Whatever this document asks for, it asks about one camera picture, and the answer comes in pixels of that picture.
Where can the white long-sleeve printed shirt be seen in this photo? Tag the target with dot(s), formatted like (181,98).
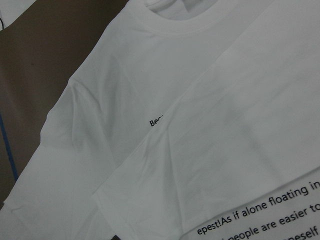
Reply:
(189,120)

